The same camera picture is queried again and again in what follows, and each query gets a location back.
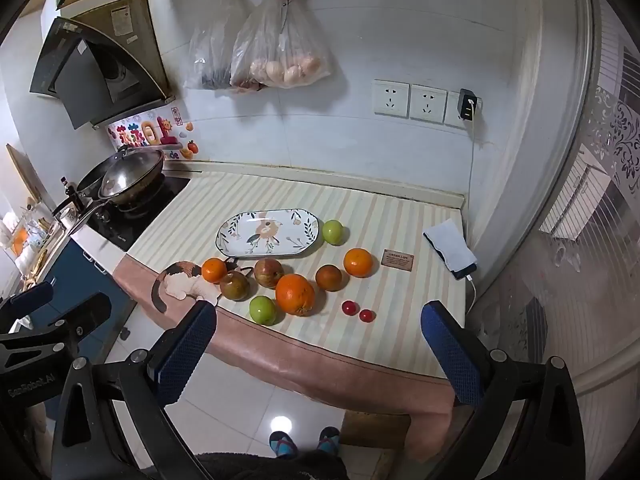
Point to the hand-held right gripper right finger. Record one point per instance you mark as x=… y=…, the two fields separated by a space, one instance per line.
x=445 y=355

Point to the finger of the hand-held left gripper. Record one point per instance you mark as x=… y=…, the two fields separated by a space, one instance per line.
x=85 y=310
x=30 y=294

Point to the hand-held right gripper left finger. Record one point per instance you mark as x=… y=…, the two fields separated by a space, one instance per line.
x=185 y=355

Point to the large orange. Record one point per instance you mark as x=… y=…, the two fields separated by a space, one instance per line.
x=295 y=294

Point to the white bowl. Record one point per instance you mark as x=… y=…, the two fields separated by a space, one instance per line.
x=240 y=230

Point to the blue kitchen cabinet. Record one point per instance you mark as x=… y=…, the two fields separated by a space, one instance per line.
x=80 y=270

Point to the cluttered dish rack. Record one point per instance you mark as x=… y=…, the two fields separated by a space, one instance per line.
x=25 y=240

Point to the dark smartphone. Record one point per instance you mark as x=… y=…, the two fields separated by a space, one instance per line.
x=462 y=274

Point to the brownish green apple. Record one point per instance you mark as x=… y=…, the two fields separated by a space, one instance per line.
x=235 y=285

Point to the cherry tomato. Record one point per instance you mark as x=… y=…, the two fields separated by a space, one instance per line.
x=367 y=315
x=349 y=307

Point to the small orange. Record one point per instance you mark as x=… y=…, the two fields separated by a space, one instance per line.
x=214 y=269

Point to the black glass stove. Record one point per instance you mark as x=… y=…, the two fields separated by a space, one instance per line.
x=135 y=225

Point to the brown label patch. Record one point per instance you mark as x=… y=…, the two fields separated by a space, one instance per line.
x=398 y=260

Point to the dark sauce bottle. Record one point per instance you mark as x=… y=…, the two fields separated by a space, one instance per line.
x=70 y=192

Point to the white folded cloth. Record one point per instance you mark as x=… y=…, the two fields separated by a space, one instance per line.
x=450 y=245

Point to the red apple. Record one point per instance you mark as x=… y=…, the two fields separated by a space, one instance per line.
x=268 y=272

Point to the wooden cutting board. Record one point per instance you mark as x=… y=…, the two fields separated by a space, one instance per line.
x=25 y=175

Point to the blue patterned slipper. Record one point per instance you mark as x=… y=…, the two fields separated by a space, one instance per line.
x=328 y=440
x=281 y=442

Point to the steel wok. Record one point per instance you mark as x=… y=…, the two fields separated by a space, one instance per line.
x=95 y=180

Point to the steel wok lid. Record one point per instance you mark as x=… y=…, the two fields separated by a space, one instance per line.
x=125 y=180

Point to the dark reddish orange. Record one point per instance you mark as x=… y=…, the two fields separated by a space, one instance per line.
x=328 y=277

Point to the person's dark clothing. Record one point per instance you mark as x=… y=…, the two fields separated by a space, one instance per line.
x=270 y=467

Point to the striped tablecloth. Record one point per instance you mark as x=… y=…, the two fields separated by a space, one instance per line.
x=380 y=210

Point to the white radiator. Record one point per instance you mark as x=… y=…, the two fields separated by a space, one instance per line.
x=580 y=195

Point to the black range hood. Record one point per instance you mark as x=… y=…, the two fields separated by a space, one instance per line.
x=90 y=75

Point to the patterned glass door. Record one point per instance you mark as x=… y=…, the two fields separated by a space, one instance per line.
x=615 y=135

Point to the clear plastic bag with eggs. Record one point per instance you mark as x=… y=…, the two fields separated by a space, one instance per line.
x=280 y=45

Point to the colourful wall sticker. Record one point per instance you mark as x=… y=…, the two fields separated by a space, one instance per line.
x=145 y=132

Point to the white wall socket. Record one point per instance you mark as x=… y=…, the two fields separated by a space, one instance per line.
x=452 y=110
x=428 y=103
x=391 y=99

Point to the black wall charger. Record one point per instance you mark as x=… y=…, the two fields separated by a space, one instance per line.
x=468 y=104

